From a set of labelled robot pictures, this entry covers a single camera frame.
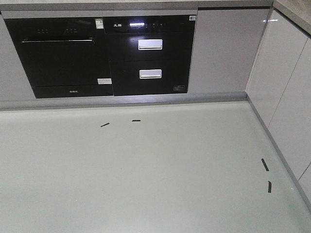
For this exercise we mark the black disinfection cabinet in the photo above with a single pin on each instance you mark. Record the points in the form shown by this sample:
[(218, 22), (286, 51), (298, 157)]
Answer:
[(123, 33)]

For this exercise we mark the grey cabinet door panel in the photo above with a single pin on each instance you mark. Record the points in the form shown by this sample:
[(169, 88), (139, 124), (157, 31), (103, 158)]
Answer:
[(225, 45)]

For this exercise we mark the black built-in dishwasher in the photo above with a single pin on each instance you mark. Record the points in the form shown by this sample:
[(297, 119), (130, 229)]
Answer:
[(63, 57)]

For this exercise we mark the grey side cabinet doors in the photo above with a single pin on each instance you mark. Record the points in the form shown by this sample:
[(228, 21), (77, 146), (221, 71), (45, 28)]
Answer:
[(279, 90)]

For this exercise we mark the black tape strip right lower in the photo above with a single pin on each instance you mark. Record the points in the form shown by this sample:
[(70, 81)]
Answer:
[(269, 186)]

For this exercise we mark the lower silver drawer handle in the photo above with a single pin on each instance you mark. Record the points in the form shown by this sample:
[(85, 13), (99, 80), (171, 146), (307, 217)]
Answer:
[(150, 74)]

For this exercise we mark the silver drawer handle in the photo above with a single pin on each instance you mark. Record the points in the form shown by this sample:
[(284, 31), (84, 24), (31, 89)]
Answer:
[(150, 44), (150, 74)]

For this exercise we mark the upper silver drawer handle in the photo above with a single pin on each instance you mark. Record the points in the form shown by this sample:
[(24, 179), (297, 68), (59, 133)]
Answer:
[(150, 44)]

